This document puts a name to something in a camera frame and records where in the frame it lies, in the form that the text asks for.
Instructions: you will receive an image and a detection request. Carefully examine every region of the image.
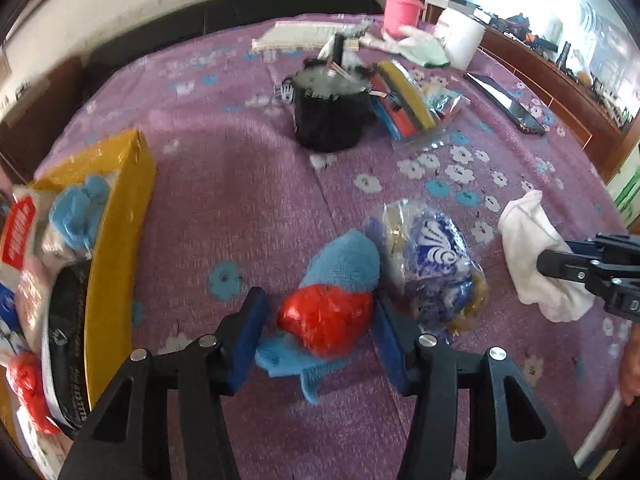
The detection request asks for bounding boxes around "black foil packet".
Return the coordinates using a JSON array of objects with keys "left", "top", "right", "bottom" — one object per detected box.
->
[{"left": 41, "top": 260, "right": 102, "bottom": 432}]

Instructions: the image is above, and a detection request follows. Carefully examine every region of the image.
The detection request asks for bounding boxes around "blue cloth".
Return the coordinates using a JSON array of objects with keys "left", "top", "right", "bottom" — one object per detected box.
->
[{"left": 49, "top": 174, "right": 112, "bottom": 252}]

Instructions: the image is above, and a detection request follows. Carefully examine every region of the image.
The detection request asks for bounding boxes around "wooden chair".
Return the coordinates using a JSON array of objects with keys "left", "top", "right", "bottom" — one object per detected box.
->
[{"left": 0, "top": 55, "right": 86, "bottom": 181}]

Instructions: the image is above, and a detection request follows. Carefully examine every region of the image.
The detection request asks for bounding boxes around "black cup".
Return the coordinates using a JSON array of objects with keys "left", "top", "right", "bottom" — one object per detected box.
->
[{"left": 289, "top": 59, "right": 379, "bottom": 152}]

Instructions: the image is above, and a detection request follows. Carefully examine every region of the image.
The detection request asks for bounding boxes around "pink bottle with knit sleeve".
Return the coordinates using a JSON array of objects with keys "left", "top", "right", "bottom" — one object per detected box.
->
[{"left": 382, "top": 0, "right": 427, "bottom": 39}]

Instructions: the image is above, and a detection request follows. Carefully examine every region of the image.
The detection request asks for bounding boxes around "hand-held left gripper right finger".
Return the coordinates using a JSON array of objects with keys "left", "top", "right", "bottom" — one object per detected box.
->
[{"left": 375, "top": 292, "right": 583, "bottom": 480}]

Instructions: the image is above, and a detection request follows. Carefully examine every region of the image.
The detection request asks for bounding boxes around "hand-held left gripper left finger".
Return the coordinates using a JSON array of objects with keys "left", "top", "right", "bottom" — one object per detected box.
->
[{"left": 60, "top": 287, "right": 271, "bottom": 480}]

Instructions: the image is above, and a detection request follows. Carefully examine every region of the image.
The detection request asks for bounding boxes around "white cloth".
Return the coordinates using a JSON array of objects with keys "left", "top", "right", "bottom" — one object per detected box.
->
[{"left": 498, "top": 190, "right": 597, "bottom": 323}]

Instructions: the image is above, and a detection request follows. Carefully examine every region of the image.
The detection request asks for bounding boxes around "blue towel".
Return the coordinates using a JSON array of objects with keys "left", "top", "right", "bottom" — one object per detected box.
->
[{"left": 255, "top": 228, "right": 384, "bottom": 407}]

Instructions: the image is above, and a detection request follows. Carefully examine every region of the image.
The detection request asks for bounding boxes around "black smartphone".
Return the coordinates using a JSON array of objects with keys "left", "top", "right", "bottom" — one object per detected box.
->
[{"left": 464, "top": 71, "right": 547, "bottom": 137}]

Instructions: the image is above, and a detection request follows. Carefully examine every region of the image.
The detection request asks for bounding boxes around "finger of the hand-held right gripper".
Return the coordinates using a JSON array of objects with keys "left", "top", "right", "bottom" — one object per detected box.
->
[
  {"left": 537, "top": 248, "right": 603, "bottom": 283},
  {"left": 565, "top": 240, "right": 603, "bottom": 257}
]

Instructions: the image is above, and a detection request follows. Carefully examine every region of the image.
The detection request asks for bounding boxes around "blue packet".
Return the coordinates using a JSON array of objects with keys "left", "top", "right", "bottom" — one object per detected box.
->
[{"left": 0, "top": 280, "right": 27, "bottom": 353}]

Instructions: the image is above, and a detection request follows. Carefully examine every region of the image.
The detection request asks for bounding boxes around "person's right forearm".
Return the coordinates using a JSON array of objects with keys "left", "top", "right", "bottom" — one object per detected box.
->
[{"left": 618, "top": 332, "right": 640, "bottom": 407}]

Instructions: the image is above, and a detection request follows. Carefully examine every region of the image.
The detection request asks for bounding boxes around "white printed tube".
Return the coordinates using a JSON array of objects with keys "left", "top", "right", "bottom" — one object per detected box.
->
[{"left": 345, "top": 35, "right": 387, "bottom": 52}]

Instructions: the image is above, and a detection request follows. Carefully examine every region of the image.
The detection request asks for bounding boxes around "white plastic tub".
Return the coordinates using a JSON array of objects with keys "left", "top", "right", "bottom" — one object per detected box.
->
[{"left": 433, "top": 6, "right": 487, "bottom": 70}]

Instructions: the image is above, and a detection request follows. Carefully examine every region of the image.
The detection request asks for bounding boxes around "wooden sideboard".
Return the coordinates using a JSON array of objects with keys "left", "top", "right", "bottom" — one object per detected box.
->
[{"left": 477, "top": 20, "right": 640, "bottom": 183}]

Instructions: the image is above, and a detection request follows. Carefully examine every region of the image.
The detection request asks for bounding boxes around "white mat in bag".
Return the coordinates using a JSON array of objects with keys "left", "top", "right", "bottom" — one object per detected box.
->
[{"left": 251, "top": 19, "right": 375, "bottom": 54}]

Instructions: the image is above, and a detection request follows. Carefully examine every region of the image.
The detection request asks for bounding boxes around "black sofa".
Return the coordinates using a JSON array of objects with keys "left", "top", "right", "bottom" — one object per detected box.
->
[{"left": 82, "top": 0, "right": 387, "bottom": 63}]

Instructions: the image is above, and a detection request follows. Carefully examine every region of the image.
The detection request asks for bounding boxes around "red plastic bag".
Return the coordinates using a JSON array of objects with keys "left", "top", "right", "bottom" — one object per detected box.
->
[
  {"left": 276, "top": 284, "right": 374, "bottom": 359},
  {"left": 7, "top": 351, "right": 58, "bottom": 435}
]

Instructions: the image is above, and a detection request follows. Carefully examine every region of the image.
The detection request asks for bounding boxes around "pink rose tissue pack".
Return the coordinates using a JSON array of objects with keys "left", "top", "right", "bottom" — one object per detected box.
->
[{"left": 14, "top": 254, "right": 63, "bottom": 353}]

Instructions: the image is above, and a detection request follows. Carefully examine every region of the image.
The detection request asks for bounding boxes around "white packet with red label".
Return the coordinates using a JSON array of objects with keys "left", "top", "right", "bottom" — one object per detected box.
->
[{"left": 0, "top": 184, "right": 57, "bottom": 272}]

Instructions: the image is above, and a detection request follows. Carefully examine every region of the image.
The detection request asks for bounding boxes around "purple floral tablecloth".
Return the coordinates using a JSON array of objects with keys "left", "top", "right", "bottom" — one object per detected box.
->
[{"left": 30, "top": 12, "right": 640, "bottom": 480}]

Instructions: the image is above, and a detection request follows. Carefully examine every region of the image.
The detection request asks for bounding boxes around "yellow cardboard box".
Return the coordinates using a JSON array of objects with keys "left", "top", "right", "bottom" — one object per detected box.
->
[{"left": 0, "top": 128, "right": 157, "bottom": 463}]

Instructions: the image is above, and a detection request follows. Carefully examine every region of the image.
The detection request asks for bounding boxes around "zip bag of coloured strips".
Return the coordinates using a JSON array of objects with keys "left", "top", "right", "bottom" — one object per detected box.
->
[{"left": 370, "top": 59, "right": 472, "bottom": 150}]

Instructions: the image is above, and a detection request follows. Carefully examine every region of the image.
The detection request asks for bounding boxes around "white glove with green cuff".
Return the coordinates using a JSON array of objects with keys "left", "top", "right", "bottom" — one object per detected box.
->
[{"left": 382, "top": 26, "right": 452, "bottom": 69}]

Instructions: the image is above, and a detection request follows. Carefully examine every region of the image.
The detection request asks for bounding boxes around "blue and white snack bag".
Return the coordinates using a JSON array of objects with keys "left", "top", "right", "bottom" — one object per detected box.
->
[{"left": 366, "top": 199, "right": 489, "bottom": 337}]

